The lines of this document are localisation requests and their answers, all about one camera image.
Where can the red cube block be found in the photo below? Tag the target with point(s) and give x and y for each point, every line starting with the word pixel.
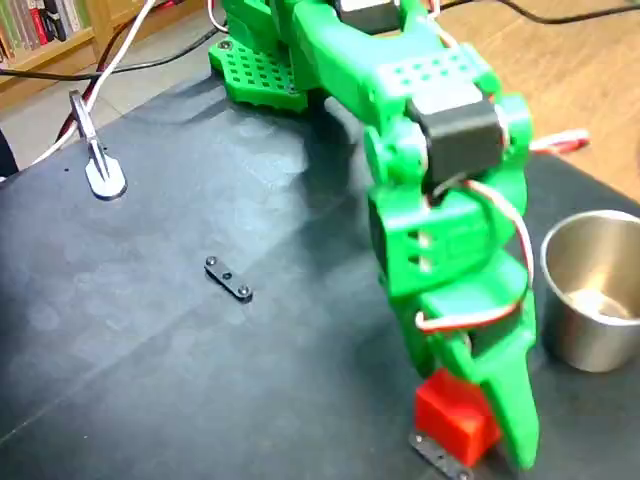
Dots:
pixel 450 420

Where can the stainless steel cup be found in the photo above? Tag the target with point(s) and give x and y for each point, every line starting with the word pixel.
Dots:
pixel 575 340

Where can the black table mat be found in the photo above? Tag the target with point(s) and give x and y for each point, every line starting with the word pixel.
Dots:
pixel 200 375

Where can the green white book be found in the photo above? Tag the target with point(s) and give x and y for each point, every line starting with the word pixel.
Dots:
pixel 80 12

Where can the wooden bookshelf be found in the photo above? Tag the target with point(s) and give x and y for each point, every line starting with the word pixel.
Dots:
pixel 60 47

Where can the black book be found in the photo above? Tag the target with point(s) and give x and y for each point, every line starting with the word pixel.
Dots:
pixel 54 25

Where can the person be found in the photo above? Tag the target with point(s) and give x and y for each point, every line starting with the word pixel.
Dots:
pixel 6 155

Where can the red book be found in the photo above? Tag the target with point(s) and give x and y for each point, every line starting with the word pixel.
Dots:
pixel 36 25

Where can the black screwed bracket plate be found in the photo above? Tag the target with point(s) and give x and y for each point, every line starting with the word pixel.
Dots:
pixel 227 280
pixel 440 462

